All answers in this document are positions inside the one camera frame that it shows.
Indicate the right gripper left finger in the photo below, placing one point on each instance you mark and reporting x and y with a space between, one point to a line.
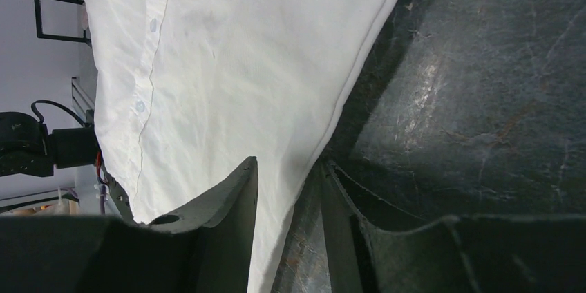
221 224

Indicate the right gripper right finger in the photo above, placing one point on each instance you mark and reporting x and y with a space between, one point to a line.
373 246

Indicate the black display frame lower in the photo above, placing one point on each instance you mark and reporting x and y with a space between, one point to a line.
58 20

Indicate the white button shirt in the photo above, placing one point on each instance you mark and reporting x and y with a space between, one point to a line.
187 89

